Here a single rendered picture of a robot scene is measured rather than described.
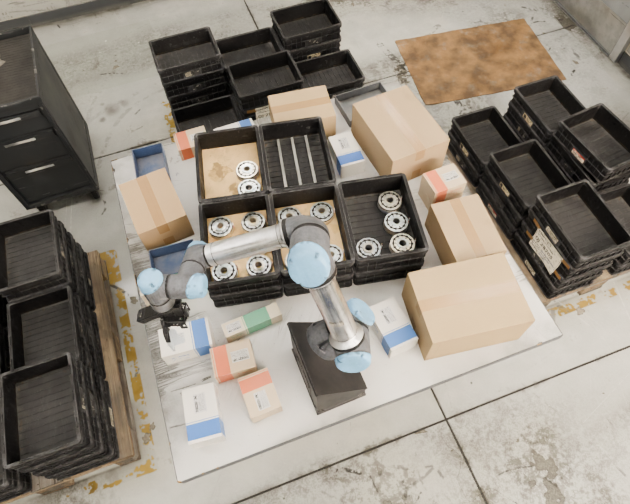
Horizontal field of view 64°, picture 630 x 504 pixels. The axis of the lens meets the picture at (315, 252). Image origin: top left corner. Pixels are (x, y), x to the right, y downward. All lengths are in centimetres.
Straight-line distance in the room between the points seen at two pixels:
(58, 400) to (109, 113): 229
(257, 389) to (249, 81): 201
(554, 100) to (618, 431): 194
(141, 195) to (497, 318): 158
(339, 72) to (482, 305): 203
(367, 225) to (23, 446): 170
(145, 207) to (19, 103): 96
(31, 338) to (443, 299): 194
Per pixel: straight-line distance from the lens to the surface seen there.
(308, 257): 135
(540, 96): 361
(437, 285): 202
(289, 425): 202
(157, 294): 157
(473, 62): 432
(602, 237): 291
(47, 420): 253
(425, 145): 242
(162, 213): 232
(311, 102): 263
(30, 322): 288
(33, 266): 288
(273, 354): 210
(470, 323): 199
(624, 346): 326
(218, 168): 244
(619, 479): 303
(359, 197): 229
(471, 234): 222
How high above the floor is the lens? 268
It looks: 60 degrees down
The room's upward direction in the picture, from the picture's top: 3 degrees counter-clockwise
